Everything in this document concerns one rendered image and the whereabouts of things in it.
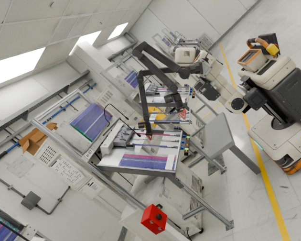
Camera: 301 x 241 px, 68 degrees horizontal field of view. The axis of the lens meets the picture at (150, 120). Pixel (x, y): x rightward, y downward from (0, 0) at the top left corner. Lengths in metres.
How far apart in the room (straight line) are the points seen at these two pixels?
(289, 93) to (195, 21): 7.89
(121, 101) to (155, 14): 6.74
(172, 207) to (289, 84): 1.41
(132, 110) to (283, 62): 2.17
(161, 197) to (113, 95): 1.78
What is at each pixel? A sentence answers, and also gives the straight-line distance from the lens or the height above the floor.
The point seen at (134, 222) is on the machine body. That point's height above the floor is 0.52.
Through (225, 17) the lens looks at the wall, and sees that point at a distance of 9.57.
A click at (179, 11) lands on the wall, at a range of 9.57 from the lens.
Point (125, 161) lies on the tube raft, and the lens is 2.08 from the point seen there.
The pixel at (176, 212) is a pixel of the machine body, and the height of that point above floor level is 0.38.
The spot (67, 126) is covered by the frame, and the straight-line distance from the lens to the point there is 2.14.
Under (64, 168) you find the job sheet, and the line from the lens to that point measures 2.31.
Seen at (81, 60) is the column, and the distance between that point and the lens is 5.62.
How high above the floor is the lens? 1.48
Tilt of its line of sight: 10 degrees down
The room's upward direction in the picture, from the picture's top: 49 degrees counter-clockwise
